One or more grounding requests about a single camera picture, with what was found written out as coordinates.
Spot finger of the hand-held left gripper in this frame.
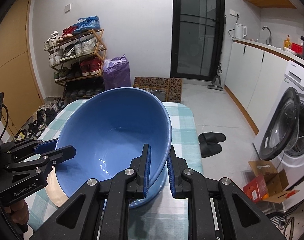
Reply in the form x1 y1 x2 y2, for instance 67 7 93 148
6 145 77 178
1 138 59 163

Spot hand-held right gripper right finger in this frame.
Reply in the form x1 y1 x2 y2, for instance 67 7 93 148
168 147 287 240

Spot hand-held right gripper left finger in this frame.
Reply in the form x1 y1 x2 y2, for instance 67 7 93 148
29 144 152 240

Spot blue bowl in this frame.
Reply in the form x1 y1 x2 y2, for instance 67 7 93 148
55 87 173 200
128 166 169 210

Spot cream plate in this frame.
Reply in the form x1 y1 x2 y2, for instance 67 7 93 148
46 169 72 208

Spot person's left hand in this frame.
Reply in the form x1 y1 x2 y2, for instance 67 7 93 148
4 199 30 227

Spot pile of dark shoes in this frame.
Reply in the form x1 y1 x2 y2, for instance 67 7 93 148
14 96 67 142

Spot grey trash bin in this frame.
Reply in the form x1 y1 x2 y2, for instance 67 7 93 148
14 131 30 142

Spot black slipper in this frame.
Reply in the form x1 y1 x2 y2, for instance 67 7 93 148
198 131 227 144
199 142 222 158

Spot teal white checked tablecloth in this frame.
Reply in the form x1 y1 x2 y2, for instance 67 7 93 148
23 99 205 240

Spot grey foil panel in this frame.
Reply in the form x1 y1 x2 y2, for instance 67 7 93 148
138 86 167 102

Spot red box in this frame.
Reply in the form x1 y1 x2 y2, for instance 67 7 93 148
243 175 269 202

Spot wooden door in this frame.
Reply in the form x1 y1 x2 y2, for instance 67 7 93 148
0 0 45 140

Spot brown circle-patterned doormat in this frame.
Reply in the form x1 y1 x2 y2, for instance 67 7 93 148
133 76 183 103

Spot purple plastic bag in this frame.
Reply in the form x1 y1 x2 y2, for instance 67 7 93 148
103 54 131 92

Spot open cardboard box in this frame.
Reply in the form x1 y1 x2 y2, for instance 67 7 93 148
247 160 300 203

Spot white lower kitchen cabinets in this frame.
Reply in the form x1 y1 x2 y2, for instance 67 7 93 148
223 38 304 134

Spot wooden shoe rack with shoes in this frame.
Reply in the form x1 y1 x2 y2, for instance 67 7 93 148
43 16 105 98

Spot black framed glass door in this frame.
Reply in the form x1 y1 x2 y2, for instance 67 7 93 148
170 0 227 78

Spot white washing machine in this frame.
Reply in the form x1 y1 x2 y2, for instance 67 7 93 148
252 61 304 205

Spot white electric kettle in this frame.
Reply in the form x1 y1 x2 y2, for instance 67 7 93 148
233 23 247 40

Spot metal faucet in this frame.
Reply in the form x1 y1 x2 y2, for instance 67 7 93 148
262 26 272 45

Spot red container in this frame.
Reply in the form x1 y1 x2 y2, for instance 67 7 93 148
291 42 304 54

